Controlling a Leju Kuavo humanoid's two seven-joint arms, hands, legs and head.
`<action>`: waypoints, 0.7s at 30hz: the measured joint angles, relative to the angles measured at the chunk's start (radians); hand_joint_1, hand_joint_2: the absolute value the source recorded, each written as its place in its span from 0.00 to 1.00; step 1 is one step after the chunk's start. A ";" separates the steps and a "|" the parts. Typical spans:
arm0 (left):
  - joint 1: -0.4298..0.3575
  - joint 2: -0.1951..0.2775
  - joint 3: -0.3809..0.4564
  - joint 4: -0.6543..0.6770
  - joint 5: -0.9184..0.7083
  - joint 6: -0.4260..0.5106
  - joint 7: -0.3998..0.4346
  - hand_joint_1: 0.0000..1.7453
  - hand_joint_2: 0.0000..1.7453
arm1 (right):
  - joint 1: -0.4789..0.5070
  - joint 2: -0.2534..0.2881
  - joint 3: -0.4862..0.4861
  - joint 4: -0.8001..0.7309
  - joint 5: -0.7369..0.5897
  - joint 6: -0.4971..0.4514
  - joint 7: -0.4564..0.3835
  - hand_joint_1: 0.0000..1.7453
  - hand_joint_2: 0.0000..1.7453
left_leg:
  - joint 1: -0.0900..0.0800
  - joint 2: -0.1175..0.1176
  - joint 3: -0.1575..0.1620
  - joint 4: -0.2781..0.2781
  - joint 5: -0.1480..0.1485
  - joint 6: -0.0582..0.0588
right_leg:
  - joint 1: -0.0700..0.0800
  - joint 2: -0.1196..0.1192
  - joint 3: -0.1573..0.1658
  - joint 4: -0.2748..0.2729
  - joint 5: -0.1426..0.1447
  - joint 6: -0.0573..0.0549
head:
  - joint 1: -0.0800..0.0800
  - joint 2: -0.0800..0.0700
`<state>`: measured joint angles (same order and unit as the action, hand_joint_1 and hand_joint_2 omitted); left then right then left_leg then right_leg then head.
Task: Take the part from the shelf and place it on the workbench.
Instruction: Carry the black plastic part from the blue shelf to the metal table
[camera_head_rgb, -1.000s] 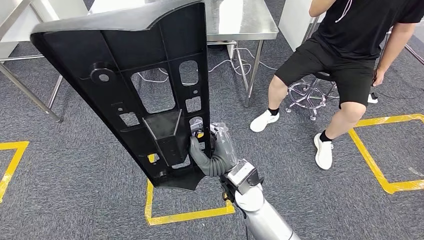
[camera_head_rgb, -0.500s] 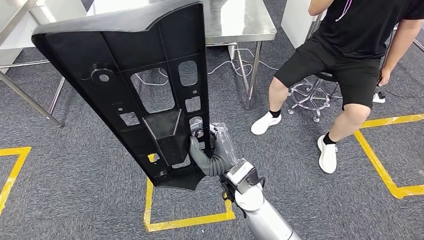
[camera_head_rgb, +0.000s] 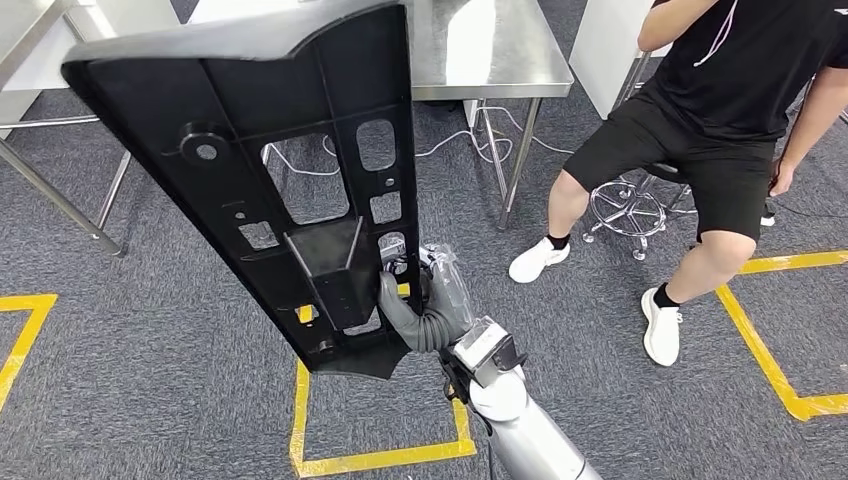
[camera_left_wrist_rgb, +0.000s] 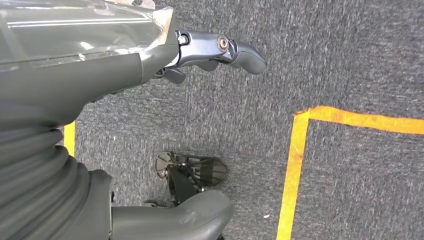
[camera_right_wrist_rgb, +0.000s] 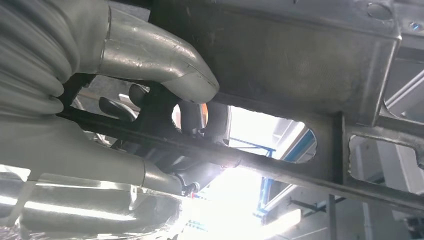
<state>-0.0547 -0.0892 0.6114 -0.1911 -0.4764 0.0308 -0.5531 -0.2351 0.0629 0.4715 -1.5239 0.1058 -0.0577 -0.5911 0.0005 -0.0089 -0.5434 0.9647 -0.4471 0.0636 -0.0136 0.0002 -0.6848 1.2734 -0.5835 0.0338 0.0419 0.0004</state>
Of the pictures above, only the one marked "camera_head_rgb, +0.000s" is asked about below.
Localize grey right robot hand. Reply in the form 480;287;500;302
377;231;476;334

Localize person's left hand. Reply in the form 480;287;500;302
768;158;796;199

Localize large black plastic panel part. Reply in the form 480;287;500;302
60;0;425;382

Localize stainless steel workbench table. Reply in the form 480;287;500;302
263;0;575;231

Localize person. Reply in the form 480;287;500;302
508;0;848;369

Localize chrome base swivel stool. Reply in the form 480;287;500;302
582;162;776;263

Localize yellow floor tape square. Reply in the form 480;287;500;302
0;294;60;413
289;284;478;480
715;249;848;423

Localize white cabinet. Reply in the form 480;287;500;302
569;0;674;121

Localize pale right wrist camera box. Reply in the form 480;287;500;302
452;315;529;390

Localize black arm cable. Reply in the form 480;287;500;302
440;357;495;480

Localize steel frame side table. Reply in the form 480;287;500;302
0;0;183;258
612;49;657;114

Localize white floor cable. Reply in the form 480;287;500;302
264;105;576;179

